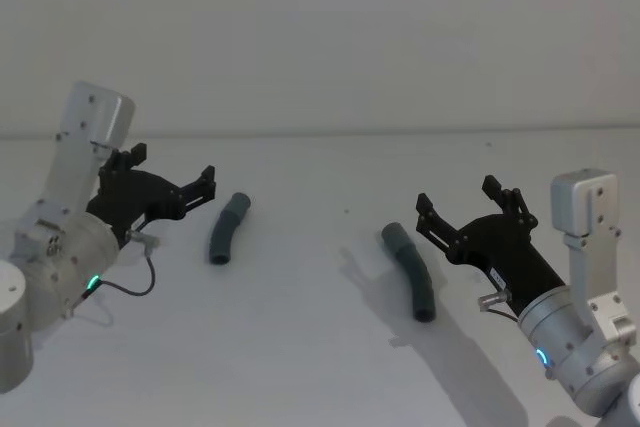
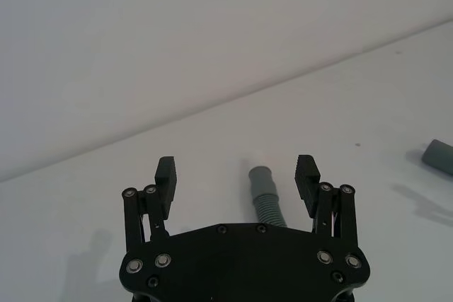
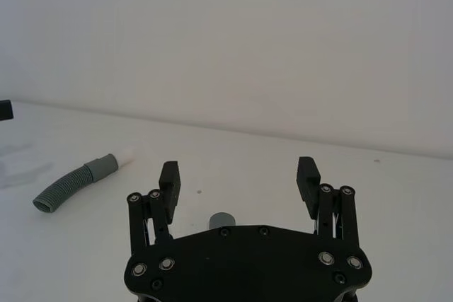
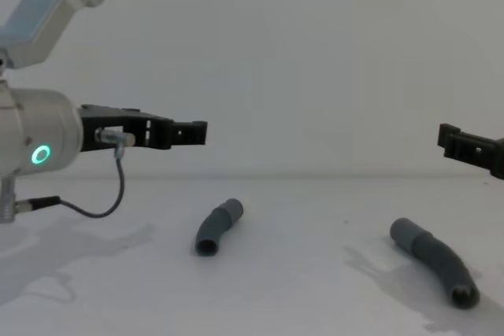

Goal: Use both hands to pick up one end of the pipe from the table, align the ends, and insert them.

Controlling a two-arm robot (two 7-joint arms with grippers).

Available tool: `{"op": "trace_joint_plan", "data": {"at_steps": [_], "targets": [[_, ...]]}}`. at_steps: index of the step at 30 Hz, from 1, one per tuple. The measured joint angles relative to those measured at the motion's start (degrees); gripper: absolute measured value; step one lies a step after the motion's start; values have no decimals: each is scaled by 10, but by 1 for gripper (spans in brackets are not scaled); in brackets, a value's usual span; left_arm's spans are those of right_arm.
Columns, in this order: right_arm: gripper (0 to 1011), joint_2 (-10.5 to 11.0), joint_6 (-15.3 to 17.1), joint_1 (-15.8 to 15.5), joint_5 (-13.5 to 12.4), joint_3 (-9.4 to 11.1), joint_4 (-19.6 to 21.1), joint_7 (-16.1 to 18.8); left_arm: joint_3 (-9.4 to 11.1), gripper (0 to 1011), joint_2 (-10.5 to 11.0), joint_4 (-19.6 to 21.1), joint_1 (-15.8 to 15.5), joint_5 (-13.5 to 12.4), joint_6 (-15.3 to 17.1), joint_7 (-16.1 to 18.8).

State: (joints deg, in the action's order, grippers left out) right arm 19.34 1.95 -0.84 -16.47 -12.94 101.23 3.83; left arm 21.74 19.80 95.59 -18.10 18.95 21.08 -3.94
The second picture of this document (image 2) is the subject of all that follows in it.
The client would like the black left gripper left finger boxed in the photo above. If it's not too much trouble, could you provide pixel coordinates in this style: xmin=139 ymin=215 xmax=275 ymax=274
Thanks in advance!
xmin=121 ymin=156 xmax=179 ymax=245

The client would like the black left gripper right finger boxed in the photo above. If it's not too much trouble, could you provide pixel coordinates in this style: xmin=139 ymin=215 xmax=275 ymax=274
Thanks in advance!
xmin=293 ymin=154 xmax=361 ymax=247

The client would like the grey corrugated hose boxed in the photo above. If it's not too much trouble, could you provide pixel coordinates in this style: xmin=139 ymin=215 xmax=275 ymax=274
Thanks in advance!
xmin=248 ymin=164 xmax=287 ymax=228

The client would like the grey hose end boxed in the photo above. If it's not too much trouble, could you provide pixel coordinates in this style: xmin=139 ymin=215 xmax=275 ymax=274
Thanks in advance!
xmin=420 ymin=139 xmax=453 ymax=177

